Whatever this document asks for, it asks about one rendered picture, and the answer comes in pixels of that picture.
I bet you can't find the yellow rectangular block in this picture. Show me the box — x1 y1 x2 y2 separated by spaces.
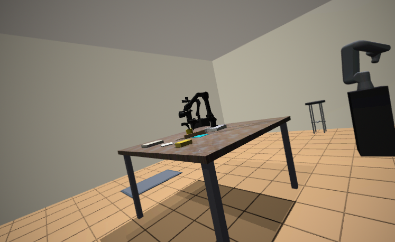
175 139 192 147

